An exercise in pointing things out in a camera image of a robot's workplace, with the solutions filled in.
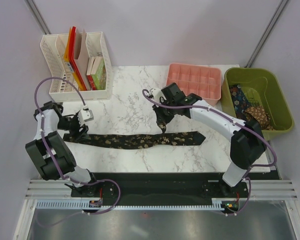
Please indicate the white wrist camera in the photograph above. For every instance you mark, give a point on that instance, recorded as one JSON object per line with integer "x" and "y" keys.
{"x": 157, "y": 95}
{"x": 85, "y": 115}

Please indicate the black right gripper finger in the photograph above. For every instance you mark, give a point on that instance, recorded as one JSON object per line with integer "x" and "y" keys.
{"x": 159, "y": 126}
{"x": 164, "y": 127}

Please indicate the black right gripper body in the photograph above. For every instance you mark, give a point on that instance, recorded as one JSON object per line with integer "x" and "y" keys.
{"x": 165, "y": 115}

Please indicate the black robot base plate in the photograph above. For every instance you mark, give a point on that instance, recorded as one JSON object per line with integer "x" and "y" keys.
{"x": 124, "y": 189}

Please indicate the white plastic file rack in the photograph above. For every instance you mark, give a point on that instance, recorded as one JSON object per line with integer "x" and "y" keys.
{"x": 63, "y": 87}

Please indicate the orange folder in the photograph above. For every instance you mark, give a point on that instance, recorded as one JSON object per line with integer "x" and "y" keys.
{"x": 70, "y": 61}

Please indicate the beige cardboard folder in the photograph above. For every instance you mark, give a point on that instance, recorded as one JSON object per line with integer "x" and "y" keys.
{"x": 81, "y": 56}

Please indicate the right aluminium corner post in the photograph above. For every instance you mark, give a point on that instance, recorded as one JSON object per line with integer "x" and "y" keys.
{"x": 267, "y": 32}

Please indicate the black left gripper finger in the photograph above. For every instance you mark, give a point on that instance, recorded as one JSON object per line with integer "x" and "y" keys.
{"x": 83, "y": 133}
{"x": 75, "y": 136}

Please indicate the red book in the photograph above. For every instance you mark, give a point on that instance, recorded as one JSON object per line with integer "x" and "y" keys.
{"x": 89, "y": 73}

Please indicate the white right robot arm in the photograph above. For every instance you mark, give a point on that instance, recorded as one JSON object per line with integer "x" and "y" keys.
{"x": 246, "y": 139}

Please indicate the olive green plastic bin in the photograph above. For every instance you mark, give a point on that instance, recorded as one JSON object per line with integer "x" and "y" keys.
{"x": 261, "y": 88}

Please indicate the aluminium corner post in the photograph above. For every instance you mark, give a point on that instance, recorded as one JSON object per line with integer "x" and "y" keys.
{"x": 38, "y": 16}
{"x": 267, "y": 32}

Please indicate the green book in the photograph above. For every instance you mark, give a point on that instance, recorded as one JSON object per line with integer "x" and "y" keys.
{"x": 98, "y": 73}

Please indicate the red folder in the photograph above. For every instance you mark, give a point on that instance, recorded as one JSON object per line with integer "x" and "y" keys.
{"x": 79, "y": 57}

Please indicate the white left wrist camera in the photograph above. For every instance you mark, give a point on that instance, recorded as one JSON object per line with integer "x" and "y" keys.
{"x": 85, "y": 115}

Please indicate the aluminium frame rail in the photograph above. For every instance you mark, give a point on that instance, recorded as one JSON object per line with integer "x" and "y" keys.
{"x": 261, "y": 190}

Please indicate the navy floral tie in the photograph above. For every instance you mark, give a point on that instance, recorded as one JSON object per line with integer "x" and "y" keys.
{"x": 239, "y": 100}

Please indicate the pink divided organizer tray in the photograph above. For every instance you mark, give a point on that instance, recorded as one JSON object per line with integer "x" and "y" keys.
{"x": 203, "y": 81}

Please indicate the black gold floral tie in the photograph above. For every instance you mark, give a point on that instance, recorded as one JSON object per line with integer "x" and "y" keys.
{"x": 143, "y": 141}

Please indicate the slotted cable duct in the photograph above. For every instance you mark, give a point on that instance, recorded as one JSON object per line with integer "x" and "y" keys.
{"x": 87, "y": 205}

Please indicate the brown floral tie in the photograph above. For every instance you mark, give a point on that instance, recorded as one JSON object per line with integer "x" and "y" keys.
{"x": 260, "y": 115}

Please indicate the left aluminium corner post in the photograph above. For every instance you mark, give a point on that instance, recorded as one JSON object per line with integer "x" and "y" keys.
{"x": 38, "y": 16}

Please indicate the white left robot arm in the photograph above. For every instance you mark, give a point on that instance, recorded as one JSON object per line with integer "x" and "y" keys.
{"x": 48, "y": 151}

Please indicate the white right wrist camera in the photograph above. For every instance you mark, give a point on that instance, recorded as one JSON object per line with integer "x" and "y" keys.
{"x": 157, "y": 95}

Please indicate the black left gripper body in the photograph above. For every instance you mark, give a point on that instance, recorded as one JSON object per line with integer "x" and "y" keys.
{"x": 69, "y": 124}

